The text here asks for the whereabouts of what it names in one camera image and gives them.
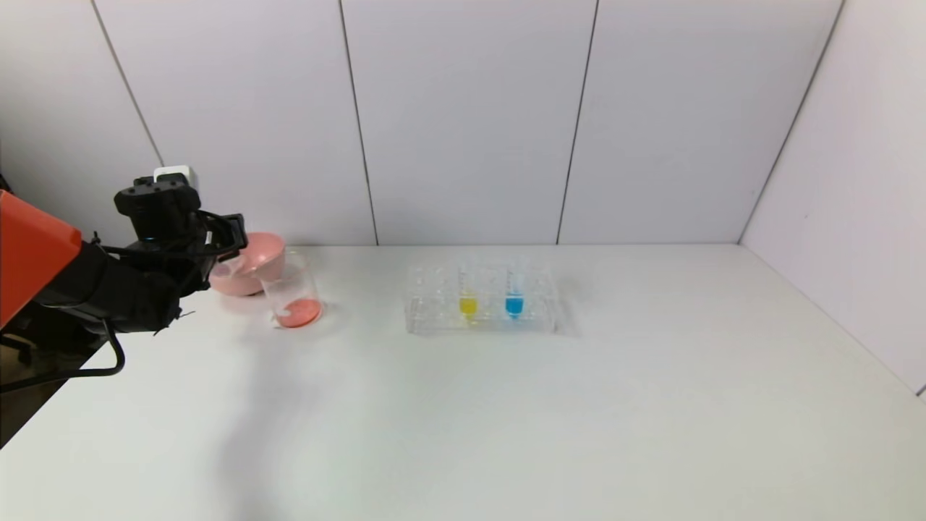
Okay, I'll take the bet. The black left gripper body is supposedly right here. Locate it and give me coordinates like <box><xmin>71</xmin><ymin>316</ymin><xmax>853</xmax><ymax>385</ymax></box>
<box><xmin>199</xmin><ymin>213</ymin><xmax>249</xmax><ymax>259</ymax></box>

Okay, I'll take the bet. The red pigment test tube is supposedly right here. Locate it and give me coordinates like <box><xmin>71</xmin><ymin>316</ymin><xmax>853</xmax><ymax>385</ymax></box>
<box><xmin>213</xmin><ymin>253</ymin><xmax>251</xmax><ymax>280</ymax></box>

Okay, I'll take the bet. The blue pigment test tube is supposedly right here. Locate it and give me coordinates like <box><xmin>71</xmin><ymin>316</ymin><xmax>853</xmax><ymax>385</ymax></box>
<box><xmin>506</xmin><ymin>259</ymin><xmax>528</xmax><ymax>321</ymax></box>

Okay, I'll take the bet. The clear acrylic test tube rack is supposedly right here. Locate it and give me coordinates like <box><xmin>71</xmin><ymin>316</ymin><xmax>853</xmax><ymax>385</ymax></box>
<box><xmin>404</xmin><ymin>262</ymin><xmax>559</xmax><ymax>335</ymax></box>

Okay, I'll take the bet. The yellow pigment test tube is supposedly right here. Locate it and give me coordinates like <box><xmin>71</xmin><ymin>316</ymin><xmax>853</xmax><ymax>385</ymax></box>
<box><xmin>459</xmin><ymin>259</ymin><xmax>480</xmax><ymax>321</ymax></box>

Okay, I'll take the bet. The pink bowl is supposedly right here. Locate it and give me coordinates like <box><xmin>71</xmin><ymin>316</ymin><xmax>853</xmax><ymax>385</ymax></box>
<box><xmin>208</xmin><ymin>232</ymin><xmax>287</xmax><ymax>297</ymax></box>

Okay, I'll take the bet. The clear glass beaker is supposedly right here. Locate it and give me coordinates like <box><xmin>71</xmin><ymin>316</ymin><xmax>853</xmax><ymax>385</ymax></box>
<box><xmin>258</xmin><ymin>250</ymin><xmax>323</xmax><ymax>330</ymax></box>

